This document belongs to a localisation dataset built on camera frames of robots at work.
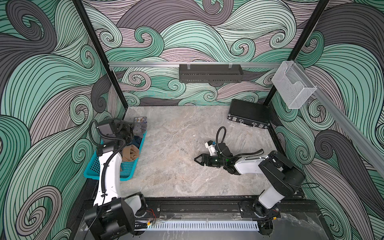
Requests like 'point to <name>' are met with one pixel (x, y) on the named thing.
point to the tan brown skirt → (130, 153)
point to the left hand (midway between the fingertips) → (134, 121)
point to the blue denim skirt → (136, 141)
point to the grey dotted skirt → (139, 128)
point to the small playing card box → (140, 119)
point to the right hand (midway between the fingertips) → (197, 162)
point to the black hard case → (252, 114)
